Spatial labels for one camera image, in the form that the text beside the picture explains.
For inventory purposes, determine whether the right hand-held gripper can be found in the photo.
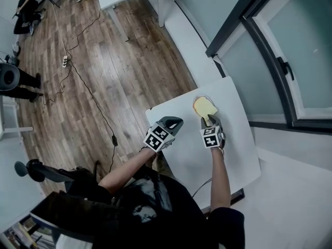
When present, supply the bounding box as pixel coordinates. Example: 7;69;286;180
199;114;226;149

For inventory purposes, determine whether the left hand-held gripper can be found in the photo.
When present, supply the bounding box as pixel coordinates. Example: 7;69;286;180
143;116;184;153

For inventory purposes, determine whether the yellow slice of bread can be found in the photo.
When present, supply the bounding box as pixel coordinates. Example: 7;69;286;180
192;95;219;120

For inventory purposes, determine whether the person's right forearm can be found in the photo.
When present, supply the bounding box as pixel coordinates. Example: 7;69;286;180
209;146;232;210

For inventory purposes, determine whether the person's left forearm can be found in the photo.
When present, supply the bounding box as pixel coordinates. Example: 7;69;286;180
98;147;162;195

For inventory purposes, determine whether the person's black printed shirt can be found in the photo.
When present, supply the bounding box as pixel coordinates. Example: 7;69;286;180
30;164;246;249

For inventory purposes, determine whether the black office chair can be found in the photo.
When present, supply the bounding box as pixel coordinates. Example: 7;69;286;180
13;159;102;191

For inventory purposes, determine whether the white side table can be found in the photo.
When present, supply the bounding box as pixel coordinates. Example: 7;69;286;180
0;96;34;141

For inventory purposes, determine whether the round black stool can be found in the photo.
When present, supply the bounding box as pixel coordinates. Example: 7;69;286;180
0;63;20;91

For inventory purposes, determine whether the shelf with books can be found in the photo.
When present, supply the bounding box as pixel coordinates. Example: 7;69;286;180
0;211;57;249

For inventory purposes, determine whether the grey cable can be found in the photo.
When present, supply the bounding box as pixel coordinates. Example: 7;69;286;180
191;177;213;198

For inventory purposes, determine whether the dark window frame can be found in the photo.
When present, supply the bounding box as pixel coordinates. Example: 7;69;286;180
205;0;332;133

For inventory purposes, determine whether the black floor cable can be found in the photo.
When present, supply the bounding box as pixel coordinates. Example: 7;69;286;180
43;8;117;176

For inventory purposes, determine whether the black window handle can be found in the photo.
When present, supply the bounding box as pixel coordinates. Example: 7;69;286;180
276;57;295;81

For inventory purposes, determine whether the white floor cable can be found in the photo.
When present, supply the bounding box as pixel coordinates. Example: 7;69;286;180
50;1;68;58

